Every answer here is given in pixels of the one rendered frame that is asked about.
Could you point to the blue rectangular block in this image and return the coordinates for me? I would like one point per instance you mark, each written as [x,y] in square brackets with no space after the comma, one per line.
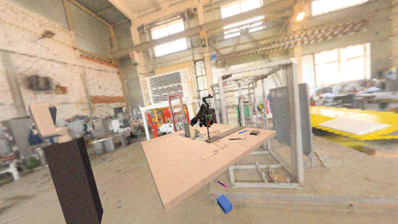
[224,203]

